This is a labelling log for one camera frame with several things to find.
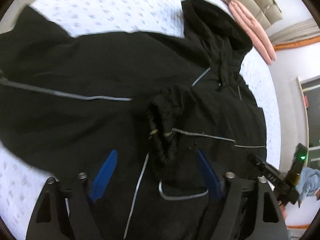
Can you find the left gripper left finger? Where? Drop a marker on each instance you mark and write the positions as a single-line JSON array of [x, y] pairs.
[[65, 212]]

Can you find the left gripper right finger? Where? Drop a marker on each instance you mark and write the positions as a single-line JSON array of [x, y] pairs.
[[248, 208]]

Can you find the black hooded jacket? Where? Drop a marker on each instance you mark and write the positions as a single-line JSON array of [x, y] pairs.
[[67, 102]]

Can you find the dark window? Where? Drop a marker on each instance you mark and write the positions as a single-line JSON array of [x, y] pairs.
[[310, 90]]

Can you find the beige and orange curtain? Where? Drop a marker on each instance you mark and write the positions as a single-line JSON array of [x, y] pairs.
[[298, 35]]

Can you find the folded pink blanket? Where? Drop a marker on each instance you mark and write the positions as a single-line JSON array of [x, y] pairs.
[[254, 30]]

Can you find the floral quilted bed cover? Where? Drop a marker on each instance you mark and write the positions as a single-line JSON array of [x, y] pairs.
[[20, 183]]

